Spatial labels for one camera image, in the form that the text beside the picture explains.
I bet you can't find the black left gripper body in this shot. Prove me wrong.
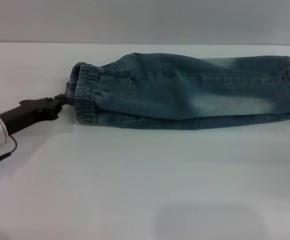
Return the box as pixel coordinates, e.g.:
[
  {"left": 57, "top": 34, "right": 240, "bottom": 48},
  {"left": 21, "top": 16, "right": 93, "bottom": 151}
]
[{"left": 0, "top": 97, "right": 58, "bottom": 137}]

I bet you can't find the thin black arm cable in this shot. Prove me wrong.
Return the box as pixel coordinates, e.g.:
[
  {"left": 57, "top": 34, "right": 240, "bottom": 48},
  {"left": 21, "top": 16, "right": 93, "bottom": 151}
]
[{"left": 0, "top": 135, "right": 18, "bottom": 161}]

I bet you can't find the blue denim shorts basketball print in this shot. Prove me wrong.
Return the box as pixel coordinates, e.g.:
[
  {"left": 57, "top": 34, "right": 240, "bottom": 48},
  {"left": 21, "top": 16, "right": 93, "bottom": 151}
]
[{"left": 64, "top": 51, "right": 290, "bottom": 131}]

